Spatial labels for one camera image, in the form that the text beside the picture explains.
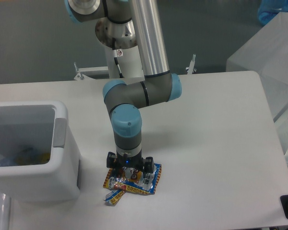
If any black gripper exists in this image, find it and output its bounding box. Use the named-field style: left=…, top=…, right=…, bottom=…
left=106, top=152, right=155, bottom=173

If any blue cartoon snack bag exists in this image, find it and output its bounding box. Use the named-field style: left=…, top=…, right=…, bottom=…
left=103, top=163, right=162, bottom=195

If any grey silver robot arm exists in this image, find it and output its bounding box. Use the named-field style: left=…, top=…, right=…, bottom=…
left=65, top=0, right=182, bottom=173

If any white trash can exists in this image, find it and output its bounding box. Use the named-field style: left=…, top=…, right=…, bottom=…
left=0, top=101, right=81, bottom=202

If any small crumpled blue wrapper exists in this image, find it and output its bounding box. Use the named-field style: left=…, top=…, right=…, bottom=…
left=104, top=189, right=125, bottom=206

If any metal clamp screw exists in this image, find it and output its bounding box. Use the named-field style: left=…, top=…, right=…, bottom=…
left=185, top=54, right=197, bottom=75

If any translucent plastic storage box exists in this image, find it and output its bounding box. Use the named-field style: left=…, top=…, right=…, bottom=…
left=226, top=12, right=288, bottom=165

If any blue water jug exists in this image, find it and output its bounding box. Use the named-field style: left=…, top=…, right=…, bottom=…
left=257, top=0, right=288, bottom=25

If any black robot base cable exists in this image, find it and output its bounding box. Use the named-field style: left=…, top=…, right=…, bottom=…
left=111, top=38, right=124, bottom=79

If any white mounting bracket frame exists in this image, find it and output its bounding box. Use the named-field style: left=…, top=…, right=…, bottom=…
left=73, top=62, right=109, bottom=81

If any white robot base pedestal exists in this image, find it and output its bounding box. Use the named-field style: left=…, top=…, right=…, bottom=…
left=102, top=45, right=144, bottom=79

